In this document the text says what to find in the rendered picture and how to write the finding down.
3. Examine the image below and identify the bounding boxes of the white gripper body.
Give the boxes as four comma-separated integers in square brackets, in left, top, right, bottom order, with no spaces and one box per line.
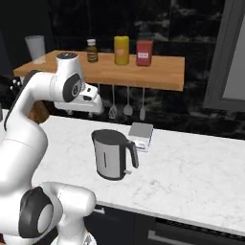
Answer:
[54,95,105,117]

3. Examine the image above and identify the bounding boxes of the hanging metal spoon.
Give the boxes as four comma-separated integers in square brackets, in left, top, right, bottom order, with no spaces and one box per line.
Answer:
[139,87,147,122]

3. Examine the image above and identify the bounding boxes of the red box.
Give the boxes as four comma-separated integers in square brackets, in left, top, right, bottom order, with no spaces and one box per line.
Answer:
[135,39,154,68]

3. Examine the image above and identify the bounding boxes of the wooden wall shelf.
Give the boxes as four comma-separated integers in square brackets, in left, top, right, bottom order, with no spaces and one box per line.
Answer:
[12,49,186,93]

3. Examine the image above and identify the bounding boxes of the yellow cylindrical jar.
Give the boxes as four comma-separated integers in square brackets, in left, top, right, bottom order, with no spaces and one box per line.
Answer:
[113,35,130,67]

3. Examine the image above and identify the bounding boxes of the grey framed window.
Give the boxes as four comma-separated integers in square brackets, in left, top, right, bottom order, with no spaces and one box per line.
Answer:
[202,0,245,113]

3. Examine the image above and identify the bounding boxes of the translucent white cup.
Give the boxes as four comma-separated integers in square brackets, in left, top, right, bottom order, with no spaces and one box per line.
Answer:
[24,34,47,64]

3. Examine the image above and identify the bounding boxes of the hanging metal whisk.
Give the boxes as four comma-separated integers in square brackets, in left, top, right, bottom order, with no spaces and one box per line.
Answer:
[108,84,118,120]

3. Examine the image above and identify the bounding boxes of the silver dishwasher handle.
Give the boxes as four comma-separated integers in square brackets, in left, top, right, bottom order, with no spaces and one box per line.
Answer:
[146,230,192,245]

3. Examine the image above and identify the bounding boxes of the dark dishwasher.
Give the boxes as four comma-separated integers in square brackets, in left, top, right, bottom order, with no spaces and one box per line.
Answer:
[146,217,245,245]

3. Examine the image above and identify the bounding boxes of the silver electric kettle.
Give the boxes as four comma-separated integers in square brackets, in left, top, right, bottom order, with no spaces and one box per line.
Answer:
[91,128,140,182]

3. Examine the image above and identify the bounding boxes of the brown glass bottle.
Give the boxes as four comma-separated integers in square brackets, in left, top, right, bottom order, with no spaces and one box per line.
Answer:
[86,38,100,64]

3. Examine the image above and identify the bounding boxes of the dark base cupboard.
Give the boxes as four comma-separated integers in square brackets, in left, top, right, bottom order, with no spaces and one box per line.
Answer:
[83,204,157,245]

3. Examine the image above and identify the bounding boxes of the hanging metal spatula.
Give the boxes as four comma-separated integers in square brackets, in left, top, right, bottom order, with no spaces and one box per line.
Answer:
[122,85,134,117]

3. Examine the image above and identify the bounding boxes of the brown round object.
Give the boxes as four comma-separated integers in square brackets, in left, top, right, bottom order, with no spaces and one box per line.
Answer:
[28,100,51,125]

